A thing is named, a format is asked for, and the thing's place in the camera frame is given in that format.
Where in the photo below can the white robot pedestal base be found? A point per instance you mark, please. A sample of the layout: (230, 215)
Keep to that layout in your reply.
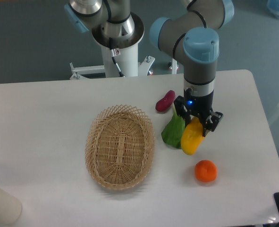
(119, 48)

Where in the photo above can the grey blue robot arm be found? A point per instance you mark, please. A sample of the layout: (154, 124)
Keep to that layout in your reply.
(191, 40)

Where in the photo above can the yellow mango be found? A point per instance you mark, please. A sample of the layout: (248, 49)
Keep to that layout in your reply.
(192, 136)

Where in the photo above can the orange tangerine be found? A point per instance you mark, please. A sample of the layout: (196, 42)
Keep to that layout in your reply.
(205, 171)

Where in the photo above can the green leafy vegetable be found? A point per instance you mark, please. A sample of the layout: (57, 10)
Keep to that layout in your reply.
(173, 131)

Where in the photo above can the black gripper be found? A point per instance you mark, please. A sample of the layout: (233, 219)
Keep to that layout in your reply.
(191, 105)

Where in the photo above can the purple sweet potato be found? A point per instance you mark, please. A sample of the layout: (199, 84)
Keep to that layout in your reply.
(164, 104)

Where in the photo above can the woven wicker basket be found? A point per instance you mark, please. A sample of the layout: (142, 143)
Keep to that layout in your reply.
(120, 147)

